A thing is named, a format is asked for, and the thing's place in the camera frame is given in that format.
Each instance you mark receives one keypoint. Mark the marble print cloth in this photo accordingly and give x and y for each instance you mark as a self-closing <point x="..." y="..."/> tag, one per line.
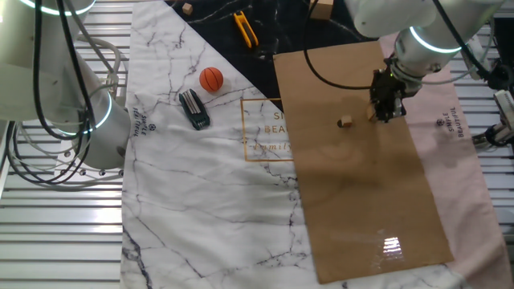
<point x="201" y="200"/>

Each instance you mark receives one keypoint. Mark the black flat device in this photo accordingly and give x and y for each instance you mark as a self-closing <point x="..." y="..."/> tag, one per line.
<point x="505" y="40"/>

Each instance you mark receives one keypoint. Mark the small grey mounted device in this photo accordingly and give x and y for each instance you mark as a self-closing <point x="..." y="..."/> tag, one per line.
<point x="492" y="136"/>

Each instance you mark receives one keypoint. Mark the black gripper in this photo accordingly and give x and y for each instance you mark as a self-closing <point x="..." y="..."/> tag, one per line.
<point x="385" y="84"/>

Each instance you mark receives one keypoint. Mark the brown cardboard sheet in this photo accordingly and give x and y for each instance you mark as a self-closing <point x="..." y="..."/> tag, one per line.
<point x="361" y="192"/>

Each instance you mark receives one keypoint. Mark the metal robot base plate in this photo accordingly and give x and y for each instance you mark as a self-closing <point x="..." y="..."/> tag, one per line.
<point x="92" y="173"/>

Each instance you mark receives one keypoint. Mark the orange mini basketball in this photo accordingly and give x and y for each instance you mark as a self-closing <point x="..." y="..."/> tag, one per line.
<point x="211" y="79"/>

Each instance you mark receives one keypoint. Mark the silver camera box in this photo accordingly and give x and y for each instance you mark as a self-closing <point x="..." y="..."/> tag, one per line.
<point x="506" y="106"/>

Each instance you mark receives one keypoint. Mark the large wooden block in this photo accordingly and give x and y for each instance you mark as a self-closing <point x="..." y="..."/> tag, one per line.
<point x="321" y="9"/>

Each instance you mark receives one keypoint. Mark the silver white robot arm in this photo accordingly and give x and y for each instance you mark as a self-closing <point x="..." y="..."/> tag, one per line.
<point x="60" y="80"/>

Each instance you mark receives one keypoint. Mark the yellow utility knife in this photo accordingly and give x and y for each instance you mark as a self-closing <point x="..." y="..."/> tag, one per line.
<point x="245" y="30"/>

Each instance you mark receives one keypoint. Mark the dark green hex key set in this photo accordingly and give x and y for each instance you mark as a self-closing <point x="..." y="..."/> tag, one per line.
<point x="194" y="109"/>

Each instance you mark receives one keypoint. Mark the clear tape patch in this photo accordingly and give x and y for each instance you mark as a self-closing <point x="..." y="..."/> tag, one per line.
<point x="391" y="247"/>

